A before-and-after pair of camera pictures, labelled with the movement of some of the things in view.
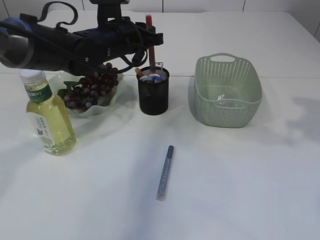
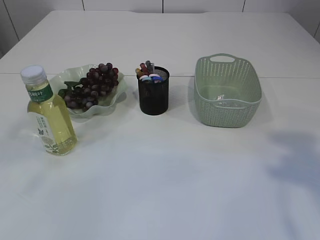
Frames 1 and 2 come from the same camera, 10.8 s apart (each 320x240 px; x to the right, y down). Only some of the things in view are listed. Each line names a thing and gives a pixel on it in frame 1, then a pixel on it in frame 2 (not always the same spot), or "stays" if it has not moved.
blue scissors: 157,78 stays
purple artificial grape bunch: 83,93 stays
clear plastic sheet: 220,97 stays
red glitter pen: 149,23 → 144,68
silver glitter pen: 165,176 → 150,66
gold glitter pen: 139,72 stays
